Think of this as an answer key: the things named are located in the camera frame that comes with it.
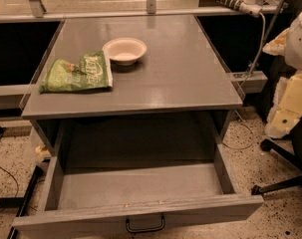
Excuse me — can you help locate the black office chair base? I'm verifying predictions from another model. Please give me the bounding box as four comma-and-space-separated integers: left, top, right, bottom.
251, 118, 302, 195

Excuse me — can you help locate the white power strip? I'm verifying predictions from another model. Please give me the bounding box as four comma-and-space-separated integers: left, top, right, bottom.
215, 0, 262, 18

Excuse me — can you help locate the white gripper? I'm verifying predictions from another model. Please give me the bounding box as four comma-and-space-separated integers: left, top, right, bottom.
262, 29, 302, 138

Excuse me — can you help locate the metal frame rail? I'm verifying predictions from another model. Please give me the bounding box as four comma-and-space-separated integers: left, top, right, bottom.
0, 3, 281, 25

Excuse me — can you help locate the black drawer handle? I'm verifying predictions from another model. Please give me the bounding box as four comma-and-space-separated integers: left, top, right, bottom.
126, 215, 165, 234

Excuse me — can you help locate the green chip bag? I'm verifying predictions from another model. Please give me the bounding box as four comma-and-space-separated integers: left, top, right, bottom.
39, 51, 113, 94

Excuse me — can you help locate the grey top drawer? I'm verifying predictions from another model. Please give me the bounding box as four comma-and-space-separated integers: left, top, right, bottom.
13, 150, 263, 239

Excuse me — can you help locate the black floor cable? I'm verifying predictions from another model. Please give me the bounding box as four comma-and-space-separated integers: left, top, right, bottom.
0, 161, 21, 199

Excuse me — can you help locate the grey cabinet desk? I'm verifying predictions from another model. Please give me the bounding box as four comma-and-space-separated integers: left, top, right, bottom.
20, 14, 245, 157

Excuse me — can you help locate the white paper bowl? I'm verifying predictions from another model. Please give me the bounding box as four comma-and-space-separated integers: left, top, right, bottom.
102, 38, 148, 66

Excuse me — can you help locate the white power cable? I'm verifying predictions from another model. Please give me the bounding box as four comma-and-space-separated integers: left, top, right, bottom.
239, 12, 267, 85

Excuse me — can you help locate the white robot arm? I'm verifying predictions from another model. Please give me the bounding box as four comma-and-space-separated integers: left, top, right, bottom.
262, 12, 302, 138

